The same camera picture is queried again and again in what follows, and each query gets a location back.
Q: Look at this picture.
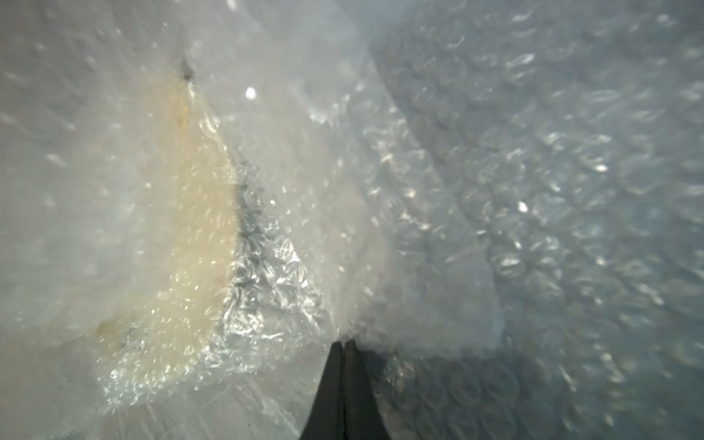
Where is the bubble item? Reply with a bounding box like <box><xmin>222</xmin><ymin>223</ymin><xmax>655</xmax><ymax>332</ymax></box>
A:
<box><xmin>1</xmin><ymin>1</ymin><xmax>503</xmax><ymax>439</ymax></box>

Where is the cream dinner plate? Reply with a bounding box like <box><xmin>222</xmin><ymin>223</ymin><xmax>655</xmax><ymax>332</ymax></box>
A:
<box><xmin>96</xmin><ymin>79</ymin><xmax>240</xmax><ymax>397</ymax></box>

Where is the bubble wrap of yellow plate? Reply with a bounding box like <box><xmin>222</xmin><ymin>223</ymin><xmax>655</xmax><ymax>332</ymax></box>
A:
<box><xmin>370</xmin><ymin>1</ymin><xmax>703</xmax><ymax>439</ymax></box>

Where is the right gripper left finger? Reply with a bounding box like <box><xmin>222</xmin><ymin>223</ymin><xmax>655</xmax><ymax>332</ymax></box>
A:
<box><xmin>299</xmin><ymin>342</ymin><xmax>345</xmax><ymax>440</ymax></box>

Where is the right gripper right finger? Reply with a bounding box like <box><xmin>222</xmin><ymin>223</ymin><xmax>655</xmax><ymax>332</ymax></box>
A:
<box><xmin>343</xmin><ymin>340</ymin><xmax>390</xmax><ymax>440</ymax></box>

